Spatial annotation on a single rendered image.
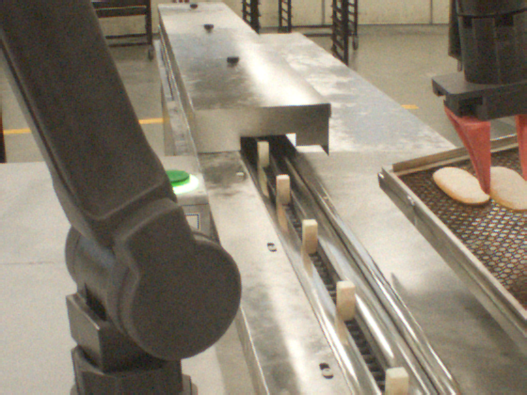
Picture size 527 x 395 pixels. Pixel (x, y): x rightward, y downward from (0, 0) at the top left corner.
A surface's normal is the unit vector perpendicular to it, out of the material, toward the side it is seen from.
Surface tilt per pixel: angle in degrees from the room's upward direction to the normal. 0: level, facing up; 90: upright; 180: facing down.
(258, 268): 0
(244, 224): 0
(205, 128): 90
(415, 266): 0
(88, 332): 90
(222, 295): 90
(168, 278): 90
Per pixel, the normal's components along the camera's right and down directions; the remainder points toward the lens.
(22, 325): -0.02, -0.94
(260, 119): 0.17, 0.33
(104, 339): 0.56, 0.27
